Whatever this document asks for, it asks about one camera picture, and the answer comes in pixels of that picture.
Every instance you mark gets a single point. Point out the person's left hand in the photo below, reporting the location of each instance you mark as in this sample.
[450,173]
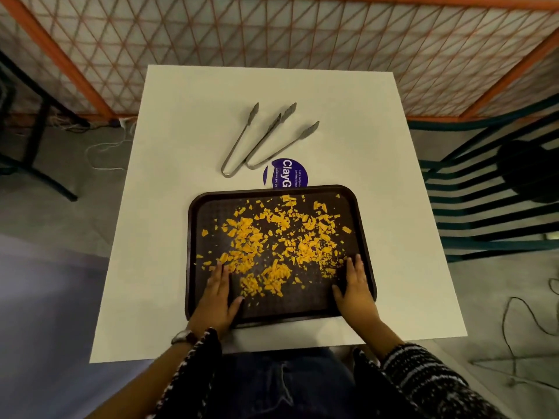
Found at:
[212,305]

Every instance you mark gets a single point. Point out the person's right hand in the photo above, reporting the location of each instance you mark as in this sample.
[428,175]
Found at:
[360,301]

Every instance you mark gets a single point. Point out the person's right thumb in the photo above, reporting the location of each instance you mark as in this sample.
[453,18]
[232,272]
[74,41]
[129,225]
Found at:
[338,294]

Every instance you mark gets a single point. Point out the person's left thumb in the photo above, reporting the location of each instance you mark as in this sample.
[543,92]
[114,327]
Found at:
[236,305]

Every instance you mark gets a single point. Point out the person's right forearm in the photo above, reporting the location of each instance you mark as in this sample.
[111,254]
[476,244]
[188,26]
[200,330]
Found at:
[382,338]

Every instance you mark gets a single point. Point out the person's left forearm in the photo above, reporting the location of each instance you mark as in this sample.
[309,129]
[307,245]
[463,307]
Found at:
[144,379]

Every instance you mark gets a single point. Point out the dark brown plastic tray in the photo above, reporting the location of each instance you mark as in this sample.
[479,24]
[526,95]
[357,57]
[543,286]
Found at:
[279,301]

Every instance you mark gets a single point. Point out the pile of orange crumbled pieces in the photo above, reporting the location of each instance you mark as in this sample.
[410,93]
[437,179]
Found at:
[279,239]

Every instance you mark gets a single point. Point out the blue denim jeans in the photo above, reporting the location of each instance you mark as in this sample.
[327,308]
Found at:
[284,383]

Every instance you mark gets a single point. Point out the black and white knit cardigan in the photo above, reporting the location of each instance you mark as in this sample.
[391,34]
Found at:
[428,383]

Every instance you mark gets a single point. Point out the round purple sticker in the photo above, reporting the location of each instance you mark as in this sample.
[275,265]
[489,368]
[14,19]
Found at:
[286,172]

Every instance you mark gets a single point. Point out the metal serving tongs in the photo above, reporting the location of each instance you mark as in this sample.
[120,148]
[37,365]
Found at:
[238,146]
[279,148]

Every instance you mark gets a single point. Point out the green metal slatted chair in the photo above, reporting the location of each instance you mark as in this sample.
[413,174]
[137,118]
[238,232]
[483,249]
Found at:
[480,200]

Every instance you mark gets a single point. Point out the black round seat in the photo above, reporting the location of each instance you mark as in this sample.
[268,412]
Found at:
[528,170]

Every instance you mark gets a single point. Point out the orange mesh fence panel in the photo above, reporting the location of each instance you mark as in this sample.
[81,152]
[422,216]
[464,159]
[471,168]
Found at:
[279,34]

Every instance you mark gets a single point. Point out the black metal table frame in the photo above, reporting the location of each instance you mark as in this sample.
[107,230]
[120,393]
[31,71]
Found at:
[37,126]

